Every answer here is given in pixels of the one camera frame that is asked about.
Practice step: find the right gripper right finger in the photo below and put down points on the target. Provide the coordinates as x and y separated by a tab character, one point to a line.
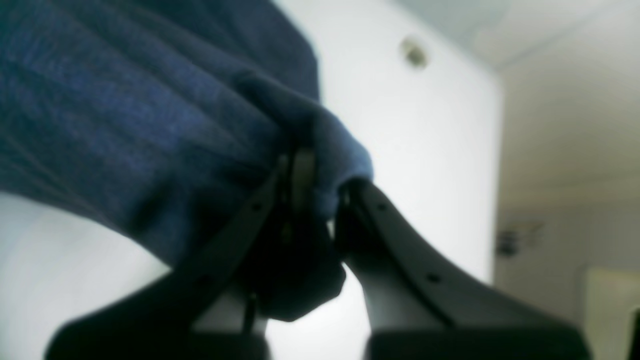
421	306

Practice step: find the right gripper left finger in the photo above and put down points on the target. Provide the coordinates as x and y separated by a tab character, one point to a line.
212	306

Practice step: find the dark blue T-shirt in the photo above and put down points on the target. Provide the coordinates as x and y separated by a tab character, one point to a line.
159	118

